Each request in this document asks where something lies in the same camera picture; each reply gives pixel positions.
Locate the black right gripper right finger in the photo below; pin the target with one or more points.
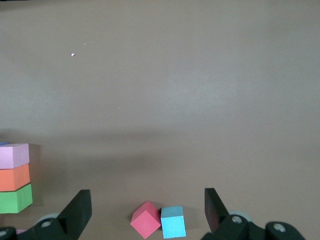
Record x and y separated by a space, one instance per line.
215 212

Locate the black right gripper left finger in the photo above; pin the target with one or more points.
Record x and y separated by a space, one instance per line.
75 212

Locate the green foam cube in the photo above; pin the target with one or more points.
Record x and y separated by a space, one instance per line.
13 200

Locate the orange foam cube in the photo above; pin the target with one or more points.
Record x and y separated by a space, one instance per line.
12 177

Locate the blue foam cube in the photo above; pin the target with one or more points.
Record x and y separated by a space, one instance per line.
173 223

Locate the red foam cube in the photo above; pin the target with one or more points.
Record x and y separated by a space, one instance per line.
145 221

